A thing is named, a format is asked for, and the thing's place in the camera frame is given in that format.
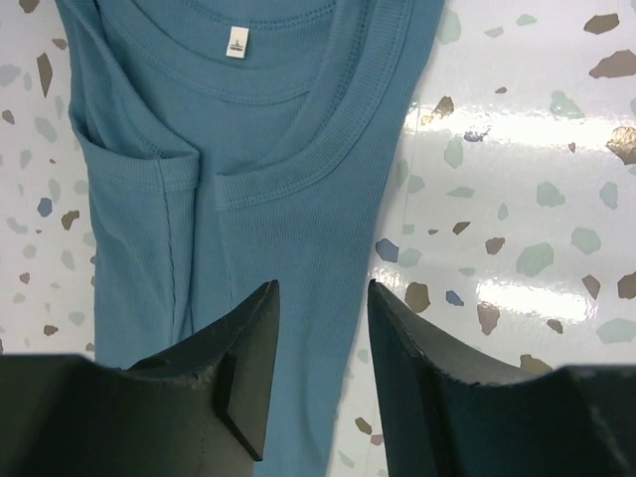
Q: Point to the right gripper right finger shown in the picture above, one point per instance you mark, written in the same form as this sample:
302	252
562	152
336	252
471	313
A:
450	410

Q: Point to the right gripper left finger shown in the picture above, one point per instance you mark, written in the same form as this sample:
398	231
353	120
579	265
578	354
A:
198	408

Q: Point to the blue tank top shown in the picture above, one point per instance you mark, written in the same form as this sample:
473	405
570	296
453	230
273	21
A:
230	143

